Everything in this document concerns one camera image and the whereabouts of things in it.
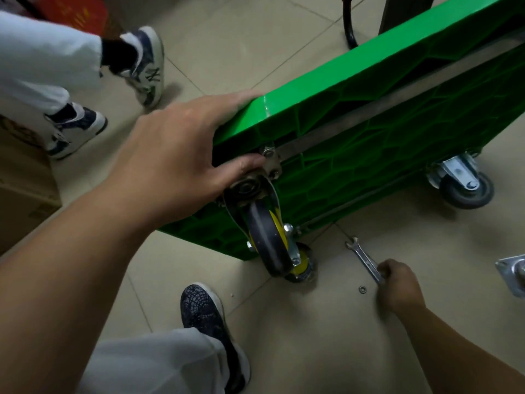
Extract person's right hand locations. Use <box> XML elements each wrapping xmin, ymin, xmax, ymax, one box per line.
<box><xmin>376</xmin><ymin>258</ymin><xmax>427</xmax><ymax>318</ymax></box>

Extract person's left hand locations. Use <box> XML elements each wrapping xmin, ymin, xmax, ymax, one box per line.
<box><xmin>102</xmin><ymin>90</ymin><xmax>267</xmax><ymax>233</ymax></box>

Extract silver wrench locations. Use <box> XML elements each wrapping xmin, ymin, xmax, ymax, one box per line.
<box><xmin>345</xmin><ymin>236</ymin><xmax>387</xmax><ymax>286</ymax></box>

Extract grey caster wheel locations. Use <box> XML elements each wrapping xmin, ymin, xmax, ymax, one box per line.
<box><xmin>425</xmin><ymin>152</ymin><xmax>495</xmax><ymax>210</ymax></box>

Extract green platform trolley deck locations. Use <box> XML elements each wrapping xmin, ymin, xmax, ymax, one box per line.
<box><xmin>160</xmin><ymin>0</ymin><xmax>525</xmax><ymax>261</ymax></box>

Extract person's right forearm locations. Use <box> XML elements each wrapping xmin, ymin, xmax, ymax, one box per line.
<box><xmin>398</xmin><ymin>301</ymin><xmax>525</xmax><ymax>394</ymax></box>

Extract person's left forearm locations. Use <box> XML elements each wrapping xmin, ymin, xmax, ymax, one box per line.
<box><xmin>0</xmin><ymin>186</ymin><xmax>153</xmax><ymax>394</ymax></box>

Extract person's dark shoe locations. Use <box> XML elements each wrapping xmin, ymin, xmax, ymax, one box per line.
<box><xmin>179</xmin><ymin>282</ymin><xmax>252</xmax><ymax>394</ymax></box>

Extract person's light trousers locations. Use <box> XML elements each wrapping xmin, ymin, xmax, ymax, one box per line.
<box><xmin>75</xmin><ymin>327</ymin><xmax>230</xmax><ymax>394</ymax></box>

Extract brown cardboard box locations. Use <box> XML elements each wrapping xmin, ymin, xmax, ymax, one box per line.
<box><xmin>0</xmin><ymin>114</ymin><xmax>62</xmax><ymax>256</ymax></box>

